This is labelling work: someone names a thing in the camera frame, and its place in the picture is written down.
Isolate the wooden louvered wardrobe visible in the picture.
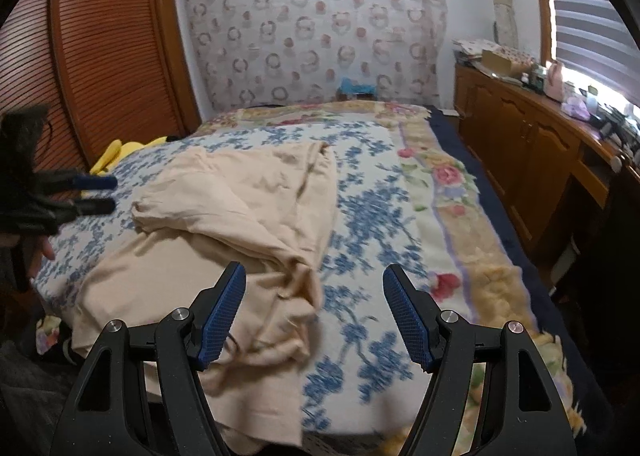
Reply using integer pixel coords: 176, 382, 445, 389
0, 0, 203, 177

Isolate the lilac plastic bag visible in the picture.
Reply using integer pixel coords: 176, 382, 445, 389
562, 96, 598, 119

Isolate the ring patterned curtain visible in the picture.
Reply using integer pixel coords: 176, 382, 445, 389
175, 0, 448, 112

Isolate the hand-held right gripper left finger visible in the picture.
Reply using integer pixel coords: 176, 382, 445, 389
47, 261, 247, 456

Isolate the wooden dresser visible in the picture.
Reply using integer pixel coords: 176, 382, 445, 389
452, 61, 640, 267

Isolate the beige printed t-shirt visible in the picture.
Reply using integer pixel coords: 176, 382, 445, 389
70, 141, 336, 452

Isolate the stack of printed papers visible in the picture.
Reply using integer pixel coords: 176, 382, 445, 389
452, 36, 501, 62

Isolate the person's left hand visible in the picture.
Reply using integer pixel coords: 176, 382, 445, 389
27, 235, 57, 284

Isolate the white blue floral blanket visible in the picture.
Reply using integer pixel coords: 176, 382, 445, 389
32, 119, 441, 437

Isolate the dark blue bed sheet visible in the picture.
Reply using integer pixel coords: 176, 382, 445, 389
427, 106, 616, 456

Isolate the grey striped window blind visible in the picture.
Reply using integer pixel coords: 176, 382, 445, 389
542, 0, 640, 102

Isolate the beige rose floral blanket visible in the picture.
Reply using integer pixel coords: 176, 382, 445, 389
200, 101, 591, 437

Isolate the yellow plush toy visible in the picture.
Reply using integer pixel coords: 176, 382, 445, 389
89, 136, 168, 176

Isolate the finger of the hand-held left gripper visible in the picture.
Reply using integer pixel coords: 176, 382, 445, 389
47, 174, 119, 197
52, 199, 117, 224

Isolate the pink container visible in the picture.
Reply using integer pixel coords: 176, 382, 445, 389
545, 61, 566, 97

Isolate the cardboard box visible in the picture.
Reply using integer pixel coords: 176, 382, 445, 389
480, 49, 526, 80

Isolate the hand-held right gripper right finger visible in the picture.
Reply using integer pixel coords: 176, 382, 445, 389
382, 263, 596, 456

